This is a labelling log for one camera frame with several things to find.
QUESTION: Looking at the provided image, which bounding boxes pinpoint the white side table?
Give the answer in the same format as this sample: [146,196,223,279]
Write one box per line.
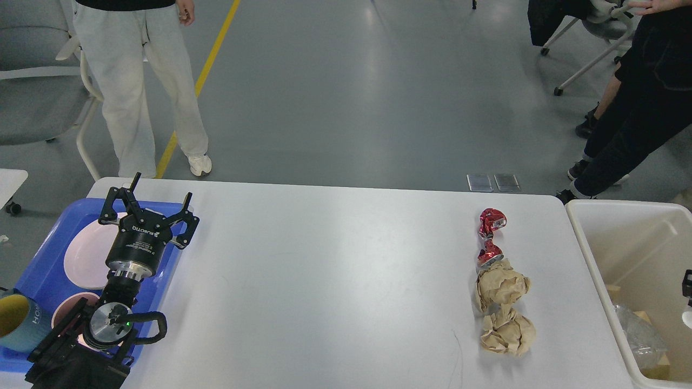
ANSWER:
[1,168,28,215]

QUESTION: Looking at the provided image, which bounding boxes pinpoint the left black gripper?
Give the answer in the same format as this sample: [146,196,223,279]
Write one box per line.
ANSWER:
[97,172,199,281]

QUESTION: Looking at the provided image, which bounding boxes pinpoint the crushed red can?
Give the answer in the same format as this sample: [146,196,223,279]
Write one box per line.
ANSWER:
[477,209,507,268]

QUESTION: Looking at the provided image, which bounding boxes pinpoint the standing person dark jeans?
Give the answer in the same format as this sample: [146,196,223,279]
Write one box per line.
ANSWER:
[556,1,691,204]

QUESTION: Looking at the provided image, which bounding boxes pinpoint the brown paper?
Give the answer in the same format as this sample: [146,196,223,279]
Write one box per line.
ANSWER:
[475,259,531,314]
[480,304,536,357]

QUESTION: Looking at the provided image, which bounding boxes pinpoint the white rolling chair left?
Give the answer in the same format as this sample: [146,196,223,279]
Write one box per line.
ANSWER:
[1,1,102,180]

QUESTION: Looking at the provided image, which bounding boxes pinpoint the standing person grey trousers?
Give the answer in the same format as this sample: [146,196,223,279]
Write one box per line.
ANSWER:
[72,1,212,178]

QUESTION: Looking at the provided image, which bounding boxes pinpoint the teal mug yellow inside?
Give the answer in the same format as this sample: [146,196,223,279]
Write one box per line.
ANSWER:
[1,294,54,353]

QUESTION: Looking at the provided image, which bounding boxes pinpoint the office chair with jacket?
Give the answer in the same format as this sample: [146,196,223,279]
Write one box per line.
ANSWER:
[527,1,638,96]

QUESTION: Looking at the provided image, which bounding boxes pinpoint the white plastic bin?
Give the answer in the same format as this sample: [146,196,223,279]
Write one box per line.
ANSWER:
[566,200,691,388]

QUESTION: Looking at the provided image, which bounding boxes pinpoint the pink plate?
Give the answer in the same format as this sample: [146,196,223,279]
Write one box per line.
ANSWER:
[63,221,119,290]

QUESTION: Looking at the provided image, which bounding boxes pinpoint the small foil piece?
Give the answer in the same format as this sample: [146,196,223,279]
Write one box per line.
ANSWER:
[614,304,669,370]

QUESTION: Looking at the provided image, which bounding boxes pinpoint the pink mug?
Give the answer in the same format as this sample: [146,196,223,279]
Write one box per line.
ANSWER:
[51,291,106,352]

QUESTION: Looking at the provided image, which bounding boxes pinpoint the seated person black clothes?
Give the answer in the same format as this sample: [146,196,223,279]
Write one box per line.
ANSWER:
[574,63,621,139]

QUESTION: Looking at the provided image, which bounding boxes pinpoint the white paper cup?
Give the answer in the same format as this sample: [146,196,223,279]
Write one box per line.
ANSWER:
[681,307,692,329]

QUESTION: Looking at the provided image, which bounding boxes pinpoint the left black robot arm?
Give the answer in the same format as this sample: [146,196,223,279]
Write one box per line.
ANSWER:
[25,174,199,388]

